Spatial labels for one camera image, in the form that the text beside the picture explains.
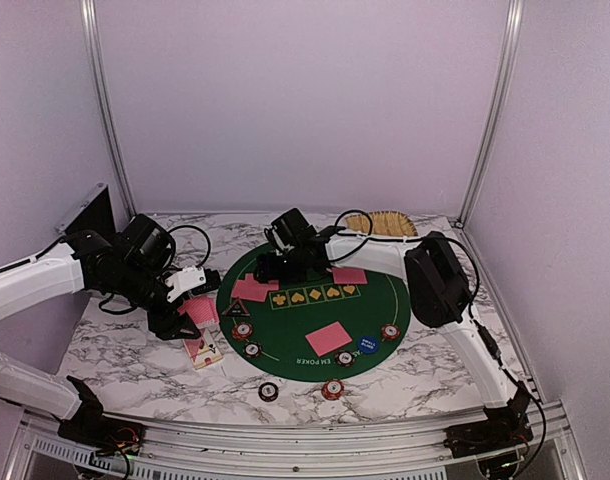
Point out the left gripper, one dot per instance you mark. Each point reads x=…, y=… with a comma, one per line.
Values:
x=164, y=324

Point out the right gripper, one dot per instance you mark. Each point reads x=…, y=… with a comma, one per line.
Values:
x=268, y=270

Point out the single red playing card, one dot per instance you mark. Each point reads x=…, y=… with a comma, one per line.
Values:
x=249, y=291

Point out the red playing card deck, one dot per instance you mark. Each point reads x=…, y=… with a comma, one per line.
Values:
x=202, y=311

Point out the triangular all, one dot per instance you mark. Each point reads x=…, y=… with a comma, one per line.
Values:
x=236, y=309

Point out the blue small blind button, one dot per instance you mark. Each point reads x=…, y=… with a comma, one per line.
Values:
x=368, y=345

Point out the orange poker chip stack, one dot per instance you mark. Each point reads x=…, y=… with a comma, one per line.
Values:
x=332, y=389

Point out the brown poker chip stack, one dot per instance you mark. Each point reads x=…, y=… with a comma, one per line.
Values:
x=268, y=392

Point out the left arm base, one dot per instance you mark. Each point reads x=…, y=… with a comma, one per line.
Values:
x=107, y=435

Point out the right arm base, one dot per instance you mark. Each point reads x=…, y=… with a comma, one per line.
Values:
x=486, y=436

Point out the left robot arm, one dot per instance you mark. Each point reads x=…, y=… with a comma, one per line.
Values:
x=84, y=261

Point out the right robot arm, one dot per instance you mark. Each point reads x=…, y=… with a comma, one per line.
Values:
x=439, y=293

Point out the round green poker mat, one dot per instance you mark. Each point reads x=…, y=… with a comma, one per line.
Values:
x=287, y=315

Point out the woven bamboo tray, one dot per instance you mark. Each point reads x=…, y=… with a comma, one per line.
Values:
x=384, y=223

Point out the gold card deck box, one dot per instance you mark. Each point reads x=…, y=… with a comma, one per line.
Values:
x=202, y=352

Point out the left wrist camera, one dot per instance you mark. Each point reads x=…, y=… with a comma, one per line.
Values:
x=190, y=282

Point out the front aluminium rail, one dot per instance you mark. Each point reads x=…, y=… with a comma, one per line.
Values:
x=401, y=449

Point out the right aluminium frame post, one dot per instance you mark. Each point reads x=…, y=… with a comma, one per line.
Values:
x=500, y=91

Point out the aluminium frame post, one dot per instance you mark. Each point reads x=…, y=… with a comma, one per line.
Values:
x=500, y=91
x=94, y=49

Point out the left aluminium frame post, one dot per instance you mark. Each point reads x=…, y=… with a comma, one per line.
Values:
x=94, y=49

